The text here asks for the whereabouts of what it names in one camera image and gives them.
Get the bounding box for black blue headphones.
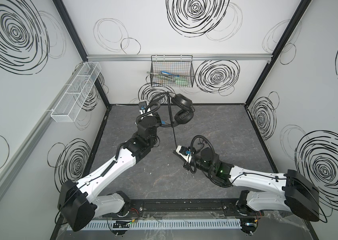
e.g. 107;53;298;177
150;91;195;128

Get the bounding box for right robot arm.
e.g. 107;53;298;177
173;135;321;222

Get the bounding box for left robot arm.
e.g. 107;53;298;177
58;103;162;232

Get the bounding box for green spatula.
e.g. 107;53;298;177
147;72;189;87

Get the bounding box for blue tool in basket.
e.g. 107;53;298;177
161;71;178;78

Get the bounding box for white mesh shelf basket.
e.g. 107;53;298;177
51;62;101;123

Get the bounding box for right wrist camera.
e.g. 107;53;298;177
174;146;192;164

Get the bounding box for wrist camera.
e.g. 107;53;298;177
139;101;153;116
174;146;192;164

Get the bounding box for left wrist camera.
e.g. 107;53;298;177
139;101;153;116

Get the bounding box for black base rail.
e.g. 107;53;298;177
96;198;303;218

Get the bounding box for black wire basket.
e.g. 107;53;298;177
149;60;195;88

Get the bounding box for white slotted cable duct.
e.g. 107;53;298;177
82;219;242;231

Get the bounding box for aluminium wall rail back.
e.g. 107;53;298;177
87;53;273;62

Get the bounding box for aluminium wall rail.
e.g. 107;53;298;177
87;53;273;62
0;61;88;202

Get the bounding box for aluminium wall rail left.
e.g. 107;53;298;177
0;61;88;202

